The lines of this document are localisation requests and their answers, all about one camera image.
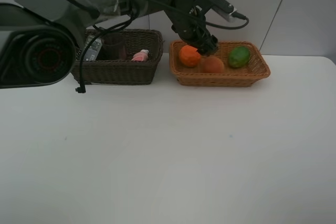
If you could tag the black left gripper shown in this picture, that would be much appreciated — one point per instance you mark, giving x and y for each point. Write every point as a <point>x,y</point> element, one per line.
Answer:
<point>194,34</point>

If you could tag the orange tangerine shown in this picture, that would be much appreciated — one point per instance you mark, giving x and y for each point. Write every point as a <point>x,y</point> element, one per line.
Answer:
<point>189,56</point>

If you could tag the round orange bread bun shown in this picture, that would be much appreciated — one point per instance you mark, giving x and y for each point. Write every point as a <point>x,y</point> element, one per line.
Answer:
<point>212,64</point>

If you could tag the green lime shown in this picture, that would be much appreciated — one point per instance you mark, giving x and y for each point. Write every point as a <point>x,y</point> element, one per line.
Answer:
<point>239,57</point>

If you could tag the pink lotion bottle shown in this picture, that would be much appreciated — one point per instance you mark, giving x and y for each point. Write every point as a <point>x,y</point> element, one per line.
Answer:
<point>141,56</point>

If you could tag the translucent purple plastic cup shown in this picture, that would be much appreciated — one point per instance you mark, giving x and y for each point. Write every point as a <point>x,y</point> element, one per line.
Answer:
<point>114,47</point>

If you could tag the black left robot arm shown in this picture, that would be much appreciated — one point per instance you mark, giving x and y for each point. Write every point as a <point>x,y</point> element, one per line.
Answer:
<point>39,38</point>

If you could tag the dark brown wicker basket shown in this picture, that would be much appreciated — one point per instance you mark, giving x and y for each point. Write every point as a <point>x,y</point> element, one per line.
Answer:
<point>128,72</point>

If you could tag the light orange wicker basket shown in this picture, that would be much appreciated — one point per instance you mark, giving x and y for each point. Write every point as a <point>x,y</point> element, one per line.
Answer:
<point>255,70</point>

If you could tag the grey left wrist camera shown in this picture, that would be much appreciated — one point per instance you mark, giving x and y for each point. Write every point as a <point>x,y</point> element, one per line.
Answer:
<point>222,7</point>

